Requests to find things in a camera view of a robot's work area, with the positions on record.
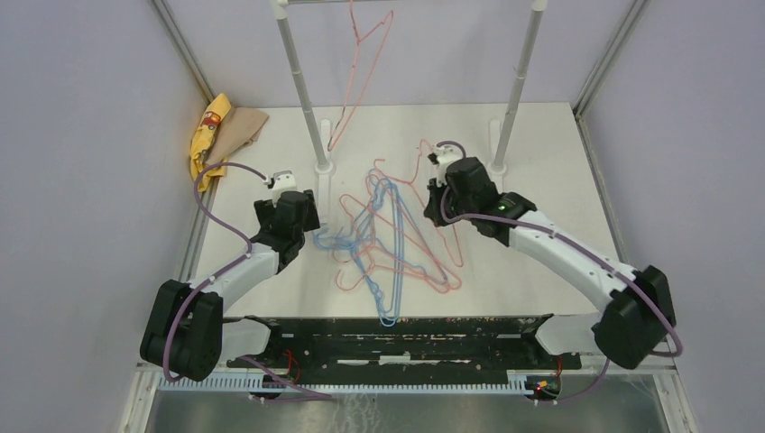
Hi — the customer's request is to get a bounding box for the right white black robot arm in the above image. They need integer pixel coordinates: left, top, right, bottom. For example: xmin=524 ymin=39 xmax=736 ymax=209
xmin=423 ymin=152 xmax=684 ymax=370

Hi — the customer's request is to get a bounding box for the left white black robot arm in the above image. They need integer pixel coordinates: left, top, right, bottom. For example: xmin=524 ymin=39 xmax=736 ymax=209
xmin=139 ymin=189 xmax=320 ymax=382

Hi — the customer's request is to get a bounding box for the right grey rack pole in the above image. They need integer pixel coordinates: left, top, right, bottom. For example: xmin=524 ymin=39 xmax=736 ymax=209
xmin=487 ymin=0 xmax=548 ymax=191

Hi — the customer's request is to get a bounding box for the grey rack pole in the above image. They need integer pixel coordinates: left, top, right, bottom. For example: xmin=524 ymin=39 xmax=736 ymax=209
xmin=270 ymin=0 xmax=335 ymax=205
xmin=487 ymin=0 xmax=548 ymax=191

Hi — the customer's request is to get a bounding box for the left grey rack pole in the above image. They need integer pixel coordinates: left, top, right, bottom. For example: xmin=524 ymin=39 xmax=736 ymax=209
xmin=270 ymin=0 xmax=335 ymax=205

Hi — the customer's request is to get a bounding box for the yellow printed cloth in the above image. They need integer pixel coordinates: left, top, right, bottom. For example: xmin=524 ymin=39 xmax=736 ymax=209
xmin=189 ymin=93 xmax=232 ymax=181

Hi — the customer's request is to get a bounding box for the beige cloth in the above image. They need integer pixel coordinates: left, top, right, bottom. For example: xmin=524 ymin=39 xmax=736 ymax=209
xmin=204 ymin=107 xmax=269 ymax=164

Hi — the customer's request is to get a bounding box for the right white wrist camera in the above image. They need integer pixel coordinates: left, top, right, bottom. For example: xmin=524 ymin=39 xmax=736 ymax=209
xmin=428 ymin=147 xmax=465 ymax=187

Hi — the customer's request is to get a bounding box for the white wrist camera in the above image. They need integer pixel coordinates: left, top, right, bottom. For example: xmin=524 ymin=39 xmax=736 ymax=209
xmin=428 ymin=147 xmax=465 ymax=187
xmin=264 ymin=170 xmax=297 ymax=194

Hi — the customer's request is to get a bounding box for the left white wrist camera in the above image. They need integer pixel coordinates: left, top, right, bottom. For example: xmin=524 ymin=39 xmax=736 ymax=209
xmin=264 ymin=170 xmax=297 ymax=194

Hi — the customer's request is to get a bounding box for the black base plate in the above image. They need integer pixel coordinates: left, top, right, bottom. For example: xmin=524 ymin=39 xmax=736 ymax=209
xmin=252 ymin=316 xmax=582 ymax=385

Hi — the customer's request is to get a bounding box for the white slotted cable duct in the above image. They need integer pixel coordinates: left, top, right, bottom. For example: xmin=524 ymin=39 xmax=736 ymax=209
xmin=156 ymin=371 xmax=539 ymax=397

